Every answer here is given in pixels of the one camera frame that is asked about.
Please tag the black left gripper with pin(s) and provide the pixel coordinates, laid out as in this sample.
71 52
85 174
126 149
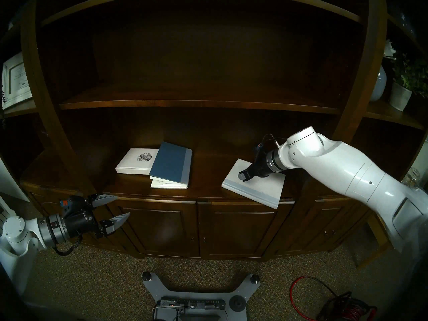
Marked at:
80 222

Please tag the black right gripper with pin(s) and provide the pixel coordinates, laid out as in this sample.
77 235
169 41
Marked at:
258 168

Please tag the white book pale blue spine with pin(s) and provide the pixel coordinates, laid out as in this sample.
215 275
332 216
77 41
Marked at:
264 190

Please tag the white book with round print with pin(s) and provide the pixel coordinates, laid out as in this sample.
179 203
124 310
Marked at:
133 165

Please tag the blue cover hardback book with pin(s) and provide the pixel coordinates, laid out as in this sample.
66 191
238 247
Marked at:
169 166

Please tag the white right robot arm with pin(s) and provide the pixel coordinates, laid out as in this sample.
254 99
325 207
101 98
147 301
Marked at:
351 173

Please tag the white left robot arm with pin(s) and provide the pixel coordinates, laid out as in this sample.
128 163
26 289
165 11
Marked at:
15 230

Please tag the black star knob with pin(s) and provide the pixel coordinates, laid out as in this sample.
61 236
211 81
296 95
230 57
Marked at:
146 276
255 279

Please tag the dark brown wooden bookcase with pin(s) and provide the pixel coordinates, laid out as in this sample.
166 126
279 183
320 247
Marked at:
200 103

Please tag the white slatted chair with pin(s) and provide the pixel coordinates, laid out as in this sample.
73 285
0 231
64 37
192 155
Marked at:
4 206

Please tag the round black rubber foot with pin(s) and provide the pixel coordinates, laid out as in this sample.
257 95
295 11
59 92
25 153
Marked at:
237 303

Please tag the black power strip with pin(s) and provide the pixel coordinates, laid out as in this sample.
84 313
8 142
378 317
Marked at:
200 304

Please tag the light wooden side table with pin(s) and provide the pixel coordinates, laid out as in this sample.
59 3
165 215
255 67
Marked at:
379 243

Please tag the dark hanging bead plant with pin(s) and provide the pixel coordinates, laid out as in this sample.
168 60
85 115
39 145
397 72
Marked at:
2 96

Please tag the white framed certificate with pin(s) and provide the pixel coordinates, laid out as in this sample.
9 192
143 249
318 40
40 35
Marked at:
16 79

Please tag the white round vase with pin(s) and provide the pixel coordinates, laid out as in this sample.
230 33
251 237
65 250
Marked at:
379 86

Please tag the clear glass jar with sticks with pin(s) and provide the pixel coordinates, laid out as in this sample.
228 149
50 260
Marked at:
413 176

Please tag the green plant in white pot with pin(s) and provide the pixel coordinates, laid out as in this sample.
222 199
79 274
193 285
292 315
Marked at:
399 96

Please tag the white artificial flower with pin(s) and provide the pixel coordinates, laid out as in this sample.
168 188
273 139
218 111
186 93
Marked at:
389 49

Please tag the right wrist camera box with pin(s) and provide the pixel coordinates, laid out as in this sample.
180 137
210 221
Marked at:
259 147

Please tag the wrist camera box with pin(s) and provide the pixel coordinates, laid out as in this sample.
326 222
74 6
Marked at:
259 147
73 203

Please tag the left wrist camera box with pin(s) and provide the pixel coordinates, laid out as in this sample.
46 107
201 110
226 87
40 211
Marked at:
73 203

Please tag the grey metal robot base plate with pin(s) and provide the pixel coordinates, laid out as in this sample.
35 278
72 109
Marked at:
167 290

